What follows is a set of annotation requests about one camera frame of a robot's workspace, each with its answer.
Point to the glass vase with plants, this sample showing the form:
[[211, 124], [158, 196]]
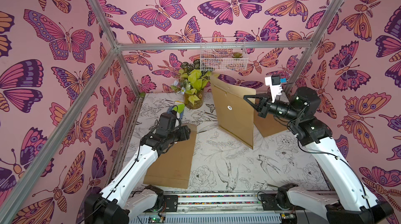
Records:
[[191, 83]]

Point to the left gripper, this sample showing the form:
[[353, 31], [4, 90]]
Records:
[[184, 133]]

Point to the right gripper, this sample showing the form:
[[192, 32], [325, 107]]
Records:
[[264, 107]]

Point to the green item in basket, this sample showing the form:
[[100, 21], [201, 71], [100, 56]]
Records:
[[237, 55]]

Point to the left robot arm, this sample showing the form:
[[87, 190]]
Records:
[[117, 203]]

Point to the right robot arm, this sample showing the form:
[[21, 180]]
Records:
[[355, 203]]

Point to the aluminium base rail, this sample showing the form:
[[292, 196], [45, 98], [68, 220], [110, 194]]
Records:
[[250, 207]]

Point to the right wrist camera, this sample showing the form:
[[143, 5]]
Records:
[[275, 82]]

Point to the kraft file bag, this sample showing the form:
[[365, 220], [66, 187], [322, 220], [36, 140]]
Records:
[[268, 126], [235, 116], [173, 168]]

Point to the white wire basket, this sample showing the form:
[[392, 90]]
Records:
[[217, 55]]

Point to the aluminium frame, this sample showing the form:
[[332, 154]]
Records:
[[51, 47]]

